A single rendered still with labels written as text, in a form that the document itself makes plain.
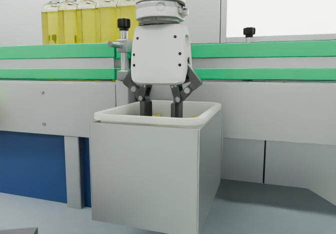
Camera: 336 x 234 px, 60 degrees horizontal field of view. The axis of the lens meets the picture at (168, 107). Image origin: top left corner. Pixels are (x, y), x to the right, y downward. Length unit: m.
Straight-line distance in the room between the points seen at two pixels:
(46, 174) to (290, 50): 0.64
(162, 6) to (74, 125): 0.35
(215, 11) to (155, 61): 0.40
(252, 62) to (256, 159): 0.33
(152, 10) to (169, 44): 0.06
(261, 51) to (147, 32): 0.27
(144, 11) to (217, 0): 0.40
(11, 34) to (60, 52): 0.53
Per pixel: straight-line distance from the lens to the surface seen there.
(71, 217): 0.73
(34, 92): 0.75
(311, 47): 0.67
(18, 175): 0.87
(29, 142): 0.81
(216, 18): 0.85
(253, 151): 0.89
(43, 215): 0.76
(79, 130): 0.69
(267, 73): 0.67
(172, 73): 0.48
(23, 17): 1.20
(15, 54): 0.81
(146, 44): 0.50
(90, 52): 0.68
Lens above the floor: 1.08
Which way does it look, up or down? 7 degrees down
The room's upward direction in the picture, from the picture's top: straight up
